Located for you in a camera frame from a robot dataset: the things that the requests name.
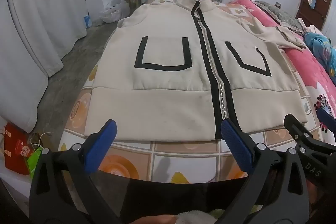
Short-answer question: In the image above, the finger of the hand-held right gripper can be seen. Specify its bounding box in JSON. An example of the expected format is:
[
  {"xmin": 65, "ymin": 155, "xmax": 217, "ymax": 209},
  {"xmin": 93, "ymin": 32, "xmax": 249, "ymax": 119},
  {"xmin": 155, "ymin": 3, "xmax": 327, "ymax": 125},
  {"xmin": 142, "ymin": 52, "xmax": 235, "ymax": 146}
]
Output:
[
  {"xmin": 316, "ymin": 107, "xmax": 336, "ymax": 133},
  {"xmin": 284, "ymin": 113, "xmax": 315, "ymax": 146}
]

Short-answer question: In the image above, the red paper bag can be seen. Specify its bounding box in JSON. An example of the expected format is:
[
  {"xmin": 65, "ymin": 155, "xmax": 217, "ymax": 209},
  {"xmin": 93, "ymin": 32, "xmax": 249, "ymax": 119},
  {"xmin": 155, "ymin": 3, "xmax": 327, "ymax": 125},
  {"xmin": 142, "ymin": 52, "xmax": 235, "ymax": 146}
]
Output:
[{"xmin": 4, "ymin": 122, "xmax": 33, "ymax": 176}]

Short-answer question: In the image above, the pink floral blanket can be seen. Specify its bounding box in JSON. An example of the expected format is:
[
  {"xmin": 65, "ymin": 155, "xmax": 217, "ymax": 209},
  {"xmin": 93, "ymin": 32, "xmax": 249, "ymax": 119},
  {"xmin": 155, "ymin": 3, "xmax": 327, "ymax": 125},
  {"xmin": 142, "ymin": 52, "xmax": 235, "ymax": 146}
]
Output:
[{"xmin": 227, "ymin": 0, "xmax": 336, "ymax": 133}]

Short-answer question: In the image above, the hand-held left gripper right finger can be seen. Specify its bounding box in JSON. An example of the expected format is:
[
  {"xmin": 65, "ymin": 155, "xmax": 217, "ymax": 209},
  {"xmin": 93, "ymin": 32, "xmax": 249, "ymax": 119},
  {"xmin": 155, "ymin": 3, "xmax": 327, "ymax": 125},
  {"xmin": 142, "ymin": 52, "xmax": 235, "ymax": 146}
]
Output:
[{"xmin": 215, "ymin": 118, "xmax": 310, "ymax": 224}]

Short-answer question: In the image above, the white plastic bag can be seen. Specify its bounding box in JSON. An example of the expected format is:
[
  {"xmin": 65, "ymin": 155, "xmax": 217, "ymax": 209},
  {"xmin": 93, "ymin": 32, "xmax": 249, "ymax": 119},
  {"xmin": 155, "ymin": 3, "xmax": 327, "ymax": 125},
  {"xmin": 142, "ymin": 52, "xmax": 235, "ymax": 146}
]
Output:
[{"xmin": 99, "ymin": 0, "xmax": 131, "ymax": 23}]

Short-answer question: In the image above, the blue printed cloth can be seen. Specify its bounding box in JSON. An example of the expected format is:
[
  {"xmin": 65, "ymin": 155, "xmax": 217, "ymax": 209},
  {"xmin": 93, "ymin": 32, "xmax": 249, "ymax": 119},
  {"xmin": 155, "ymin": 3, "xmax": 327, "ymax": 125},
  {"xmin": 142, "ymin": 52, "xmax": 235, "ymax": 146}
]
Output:
[{"xmin": 304, "ymin": 32, "xmax": 336, "ymax": 78}]

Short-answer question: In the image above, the cream zip jacket black trim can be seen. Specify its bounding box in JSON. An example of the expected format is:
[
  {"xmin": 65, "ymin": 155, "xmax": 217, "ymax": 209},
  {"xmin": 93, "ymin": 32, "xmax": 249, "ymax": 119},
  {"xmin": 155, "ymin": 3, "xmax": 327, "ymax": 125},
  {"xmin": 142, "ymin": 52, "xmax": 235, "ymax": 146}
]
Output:
[{"xmin": 84, "ymin": 0, "xmax": 309, "ymax": 141}]

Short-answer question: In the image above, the white curtain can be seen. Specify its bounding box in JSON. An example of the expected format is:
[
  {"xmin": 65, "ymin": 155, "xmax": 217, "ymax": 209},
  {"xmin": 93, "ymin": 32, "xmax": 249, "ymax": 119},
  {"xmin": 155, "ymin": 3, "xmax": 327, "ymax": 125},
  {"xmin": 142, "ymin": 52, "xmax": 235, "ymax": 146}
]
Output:
[{"xmin": 0, "ymin": 0, "xmax": 88, "ymax": 133}]

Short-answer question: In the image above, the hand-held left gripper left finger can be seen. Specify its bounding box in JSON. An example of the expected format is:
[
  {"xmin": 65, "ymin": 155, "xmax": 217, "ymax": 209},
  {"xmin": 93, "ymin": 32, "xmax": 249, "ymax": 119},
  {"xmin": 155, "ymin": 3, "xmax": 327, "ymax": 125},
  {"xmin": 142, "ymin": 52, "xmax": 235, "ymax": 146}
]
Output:
[{"xmin": 29, "ymin": 119, "xmax": 124, "ymax": 224}]

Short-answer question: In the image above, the tile-patterned tablecloth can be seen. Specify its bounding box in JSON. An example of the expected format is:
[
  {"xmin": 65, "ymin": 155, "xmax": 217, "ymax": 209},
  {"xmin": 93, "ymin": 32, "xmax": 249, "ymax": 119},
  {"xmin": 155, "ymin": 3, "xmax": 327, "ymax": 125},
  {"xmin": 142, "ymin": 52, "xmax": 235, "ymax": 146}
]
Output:
[{"xmin": 59, "ymin": 0, "xmax": 324, "ymax": 184}]

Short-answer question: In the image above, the olive patterned pillow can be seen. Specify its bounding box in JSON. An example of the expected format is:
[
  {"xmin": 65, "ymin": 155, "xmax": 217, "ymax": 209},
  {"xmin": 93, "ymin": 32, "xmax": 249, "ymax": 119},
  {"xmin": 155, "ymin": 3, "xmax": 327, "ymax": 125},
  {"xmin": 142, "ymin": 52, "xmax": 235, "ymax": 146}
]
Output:
[{"xmin": 255, "ymin": 0, "xmax": 308, "ymax": 36}]

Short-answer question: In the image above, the green paper bag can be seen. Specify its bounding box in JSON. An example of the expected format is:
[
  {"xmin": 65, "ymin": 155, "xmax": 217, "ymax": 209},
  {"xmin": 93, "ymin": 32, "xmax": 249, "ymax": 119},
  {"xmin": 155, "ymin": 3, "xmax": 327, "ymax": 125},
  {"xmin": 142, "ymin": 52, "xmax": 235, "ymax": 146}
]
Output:
[{"xmin": 27, "ymin": 147, "xmax": 45, "ymax": 180}]

